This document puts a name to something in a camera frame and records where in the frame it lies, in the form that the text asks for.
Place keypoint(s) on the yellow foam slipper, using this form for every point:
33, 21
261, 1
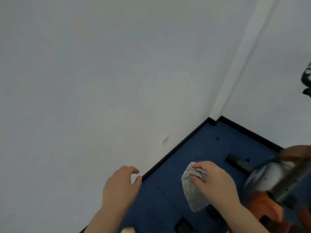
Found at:
128, 230

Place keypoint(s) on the person's left hand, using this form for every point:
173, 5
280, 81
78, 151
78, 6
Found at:
119, 191

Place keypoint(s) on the white wall socket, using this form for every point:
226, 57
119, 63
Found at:
164, 140

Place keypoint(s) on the grey cleaning cloth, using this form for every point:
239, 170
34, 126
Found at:
194, 198

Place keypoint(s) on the silver orange exercise bike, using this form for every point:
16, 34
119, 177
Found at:
262, 177

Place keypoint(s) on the person's right hand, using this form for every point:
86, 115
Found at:
218, 189

